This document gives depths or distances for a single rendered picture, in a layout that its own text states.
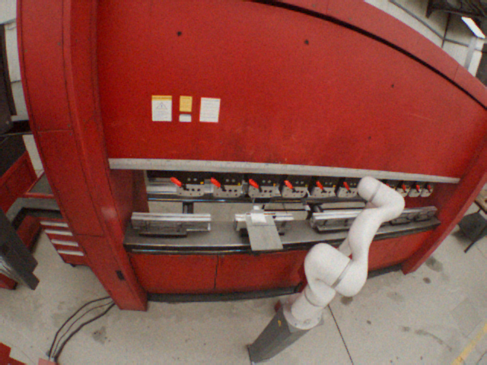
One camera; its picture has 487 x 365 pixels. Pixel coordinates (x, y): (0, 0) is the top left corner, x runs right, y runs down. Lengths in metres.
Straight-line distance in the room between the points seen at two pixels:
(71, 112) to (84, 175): 0.27
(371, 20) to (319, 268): 1.08
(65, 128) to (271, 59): 0.86
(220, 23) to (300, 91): 0.46
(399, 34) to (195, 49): 0.98
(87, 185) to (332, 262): 1.00
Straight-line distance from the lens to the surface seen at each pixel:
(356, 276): 0.78
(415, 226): 2.44
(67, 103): 0.91
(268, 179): 1.22
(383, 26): 1.24
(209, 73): 0.96
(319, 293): 0.88
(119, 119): 1.07
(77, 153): 0.98
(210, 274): 1.68
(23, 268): 0.93
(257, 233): 1.32
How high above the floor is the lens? 1.97
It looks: 35 degrees down
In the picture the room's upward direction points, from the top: 10 degrees clockwise
